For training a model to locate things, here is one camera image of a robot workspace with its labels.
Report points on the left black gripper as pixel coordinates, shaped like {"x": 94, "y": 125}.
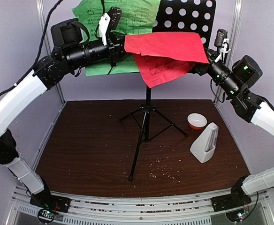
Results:
{"x": 115, "y": 48}

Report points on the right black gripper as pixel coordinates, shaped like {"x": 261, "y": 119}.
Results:
{"x": 209, "y": 58}

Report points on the green paper sheet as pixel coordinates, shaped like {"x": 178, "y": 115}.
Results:
{"x": 138, "y": 17}

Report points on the red paper sheet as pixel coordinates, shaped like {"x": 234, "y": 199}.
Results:
{"x": 165, "y": 56}

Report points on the black perforated music stand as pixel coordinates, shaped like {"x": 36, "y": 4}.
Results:
{"x": 173, "y": 15}

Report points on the grey metronome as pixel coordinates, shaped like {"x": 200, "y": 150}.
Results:
{"x": 204, "y": 146}

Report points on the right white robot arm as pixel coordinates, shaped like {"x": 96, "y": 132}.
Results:
{"x": 255, "y": 109}

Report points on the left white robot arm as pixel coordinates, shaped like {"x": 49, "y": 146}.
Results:
{"x": 70, "y": 53}

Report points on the orange and white bowl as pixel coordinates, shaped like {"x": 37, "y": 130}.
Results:
{"x": 196, "y": 121}

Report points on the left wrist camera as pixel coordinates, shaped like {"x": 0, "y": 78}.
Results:
{"x": 109, "y": 21}

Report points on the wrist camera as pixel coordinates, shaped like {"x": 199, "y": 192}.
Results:
{"x": 222, "y": 43}
{"x": 109, "y": 21}

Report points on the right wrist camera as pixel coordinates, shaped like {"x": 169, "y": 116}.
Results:
{"x": 222, "y": 43}

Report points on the right aluminium frame post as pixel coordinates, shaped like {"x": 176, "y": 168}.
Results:
{"x": 234, "y": 32}

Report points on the aluminium frame post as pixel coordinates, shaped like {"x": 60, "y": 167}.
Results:
{"x": 234, "y": 32}
{"x": 52, "y": 77}

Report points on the left aluminium frame post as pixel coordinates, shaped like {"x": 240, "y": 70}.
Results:
{"x": 52, "y": 77}

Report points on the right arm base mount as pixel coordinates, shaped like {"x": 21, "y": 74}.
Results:
{"x": 230, "y": 201}

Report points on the aluminium front rail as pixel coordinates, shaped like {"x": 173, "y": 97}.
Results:
{"x": 194, "y": 209}

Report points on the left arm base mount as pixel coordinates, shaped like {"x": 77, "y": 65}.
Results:
{"x": 55, "y": 203}

